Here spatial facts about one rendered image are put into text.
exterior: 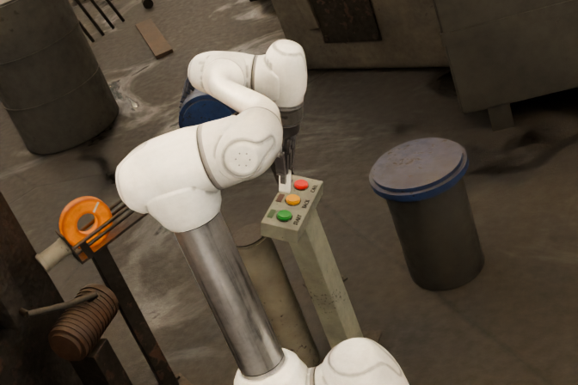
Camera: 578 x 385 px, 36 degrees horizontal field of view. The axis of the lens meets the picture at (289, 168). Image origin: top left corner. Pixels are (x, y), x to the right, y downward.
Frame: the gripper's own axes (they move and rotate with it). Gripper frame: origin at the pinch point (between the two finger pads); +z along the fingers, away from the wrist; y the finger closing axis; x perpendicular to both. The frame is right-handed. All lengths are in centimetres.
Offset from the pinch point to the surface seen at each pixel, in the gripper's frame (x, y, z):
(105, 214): -53, 7, 21
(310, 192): 3.2, -13.1, 12.6
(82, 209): -58, 12, 17
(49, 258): -63, 24, 27
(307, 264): 6.3, -2.6, 30.8
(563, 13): 62, -143, 6
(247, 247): -10.6, 1.9, 25.8
